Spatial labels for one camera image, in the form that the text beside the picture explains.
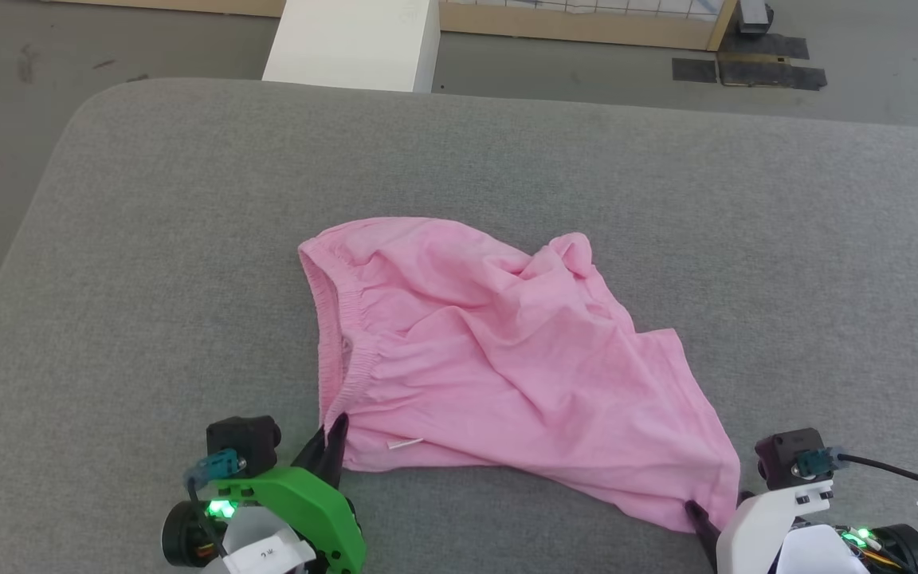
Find large black floor tape patch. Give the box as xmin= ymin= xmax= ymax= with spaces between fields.
xmin=717 ymin=33 xmax=828 ymax=91

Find grey metal partition foot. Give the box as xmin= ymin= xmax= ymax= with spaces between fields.
xmin=737 ymin=0 xmax=775 ymax=37

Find right black cable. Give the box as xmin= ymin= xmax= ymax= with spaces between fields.
xmin=795 ymin=449 xmax=918 ymax=489

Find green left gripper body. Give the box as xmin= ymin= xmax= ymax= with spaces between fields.
xmin=230 ymin=466 xmax=367 ymax=574

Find wooden partition frame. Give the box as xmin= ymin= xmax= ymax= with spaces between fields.
xmin=45 ymin=0 xmax=740 ymax=52

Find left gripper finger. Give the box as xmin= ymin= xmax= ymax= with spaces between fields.
xmin=324 ymin=412 xmax=350 ymax=489
xmin=291 ymin=427 xmax=329 ymax=478

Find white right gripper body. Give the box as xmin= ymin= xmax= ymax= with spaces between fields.
xmin=714 ymin=479 xmax=835 ymax=574

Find grey fabric sofa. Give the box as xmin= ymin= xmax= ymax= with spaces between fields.
xmin=0 ymin=77 xmax=918 ymax=574

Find small black floor tape patch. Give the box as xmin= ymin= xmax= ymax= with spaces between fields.
xmin=672 ymin=57 xmax=719 ymax=84

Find pink cloth shorts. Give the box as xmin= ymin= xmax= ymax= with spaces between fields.
xmin=297 ymin=215 xmax=743 ymax=534

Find left black cable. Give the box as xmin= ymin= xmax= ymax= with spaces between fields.
xmin=183 ymin=448 xmax=241 ymax=559

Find black cable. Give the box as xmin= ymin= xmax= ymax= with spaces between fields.
xmin=795 ymin=449 xmax=918 ymax=489
xmin=183 ymin=448 xmax=241 ymax=559

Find left white cable tag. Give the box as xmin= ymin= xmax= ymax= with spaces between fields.
xmin=231 ymin=529 xmax=306 ymax=574

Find white box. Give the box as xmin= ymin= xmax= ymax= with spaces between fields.
xmin=261 ymin=0 xmax=442 ymax=94

